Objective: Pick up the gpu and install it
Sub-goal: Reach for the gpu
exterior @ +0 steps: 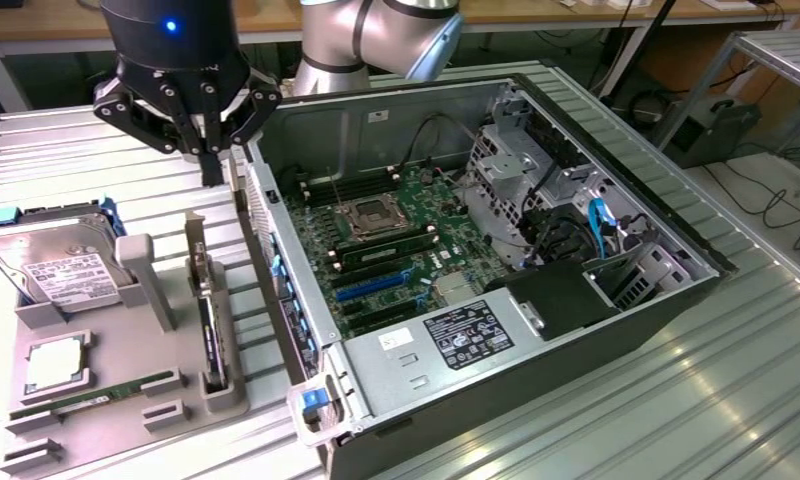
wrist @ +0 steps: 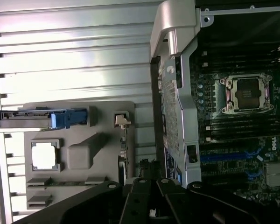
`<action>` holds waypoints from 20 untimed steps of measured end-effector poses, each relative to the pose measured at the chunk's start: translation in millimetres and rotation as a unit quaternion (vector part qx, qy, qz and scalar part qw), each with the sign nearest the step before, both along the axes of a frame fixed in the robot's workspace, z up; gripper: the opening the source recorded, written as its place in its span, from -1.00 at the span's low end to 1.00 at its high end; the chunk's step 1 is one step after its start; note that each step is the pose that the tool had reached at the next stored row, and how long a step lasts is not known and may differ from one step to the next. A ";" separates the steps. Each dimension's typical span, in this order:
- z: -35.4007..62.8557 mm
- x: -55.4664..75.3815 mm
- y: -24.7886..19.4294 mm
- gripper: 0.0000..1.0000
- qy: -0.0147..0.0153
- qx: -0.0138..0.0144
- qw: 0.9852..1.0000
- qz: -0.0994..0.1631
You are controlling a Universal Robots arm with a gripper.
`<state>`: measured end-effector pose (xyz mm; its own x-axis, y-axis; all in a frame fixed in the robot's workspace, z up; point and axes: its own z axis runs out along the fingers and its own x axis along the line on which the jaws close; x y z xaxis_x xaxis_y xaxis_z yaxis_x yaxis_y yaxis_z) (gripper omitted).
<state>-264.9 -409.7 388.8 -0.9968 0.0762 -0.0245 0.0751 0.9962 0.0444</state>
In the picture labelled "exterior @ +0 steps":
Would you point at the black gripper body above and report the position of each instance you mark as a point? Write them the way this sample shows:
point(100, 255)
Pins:
point(173, 45)

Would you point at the graphics card with black fan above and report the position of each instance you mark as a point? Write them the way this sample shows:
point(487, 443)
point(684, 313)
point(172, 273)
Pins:
point(212, 340)

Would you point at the black RAM slot white clips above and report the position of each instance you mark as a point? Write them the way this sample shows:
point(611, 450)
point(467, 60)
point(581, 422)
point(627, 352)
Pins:
point(320, 192)
point(380, 240)
point(320, 183)

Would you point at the thin metal locking lever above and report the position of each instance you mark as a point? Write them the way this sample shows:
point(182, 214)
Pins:
point(339, 191)

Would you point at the CPU socket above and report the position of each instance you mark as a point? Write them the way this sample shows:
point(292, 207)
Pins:
point(369, 220)

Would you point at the silver hard disk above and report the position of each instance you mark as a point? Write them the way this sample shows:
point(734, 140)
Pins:
point(60, 260)

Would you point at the green RAM stick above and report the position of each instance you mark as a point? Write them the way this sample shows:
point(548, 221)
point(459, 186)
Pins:
point(380, 255)
point(93, 399)

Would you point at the green motherboard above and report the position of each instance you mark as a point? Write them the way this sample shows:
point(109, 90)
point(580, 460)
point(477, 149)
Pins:
point(440, 220)

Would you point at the silver disk bay cage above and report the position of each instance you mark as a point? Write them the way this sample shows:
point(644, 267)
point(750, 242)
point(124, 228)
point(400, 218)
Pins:
point(500, 165)

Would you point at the long black expansion slot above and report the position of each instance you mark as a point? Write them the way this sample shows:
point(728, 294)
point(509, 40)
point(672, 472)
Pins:
point(369, 276)

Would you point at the black expansion slot blue latch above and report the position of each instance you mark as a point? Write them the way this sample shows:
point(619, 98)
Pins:
point(380, 309)

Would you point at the silver chipset heatsink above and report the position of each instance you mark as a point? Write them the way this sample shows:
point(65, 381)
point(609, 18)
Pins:
point(459, 290)

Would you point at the grey parts rack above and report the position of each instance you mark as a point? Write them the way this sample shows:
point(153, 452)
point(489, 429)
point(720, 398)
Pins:
point(126, 365)

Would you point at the silver CPU chip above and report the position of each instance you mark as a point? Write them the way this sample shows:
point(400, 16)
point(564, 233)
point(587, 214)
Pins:
point(54, 365)

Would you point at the silver power supply unit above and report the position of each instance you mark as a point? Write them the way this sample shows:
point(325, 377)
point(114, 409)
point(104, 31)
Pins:
point(400, 370)

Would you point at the black plastic shroud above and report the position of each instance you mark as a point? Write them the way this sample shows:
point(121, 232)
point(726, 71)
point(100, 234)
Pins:
point(560, 300)

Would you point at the blue case latch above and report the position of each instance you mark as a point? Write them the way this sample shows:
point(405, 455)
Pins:
point(313, 401)

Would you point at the open black PC case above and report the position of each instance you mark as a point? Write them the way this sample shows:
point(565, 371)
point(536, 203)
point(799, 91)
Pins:
point(573, 360)

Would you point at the aluminium slatted side table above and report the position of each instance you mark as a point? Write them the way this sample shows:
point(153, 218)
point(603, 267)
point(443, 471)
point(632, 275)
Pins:
point(794, 50)

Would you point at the wooden desk white frame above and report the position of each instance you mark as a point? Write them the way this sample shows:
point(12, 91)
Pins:
point(40, 22)

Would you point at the silver perforated bracket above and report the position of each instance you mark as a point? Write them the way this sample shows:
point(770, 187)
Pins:
point(633, 285)

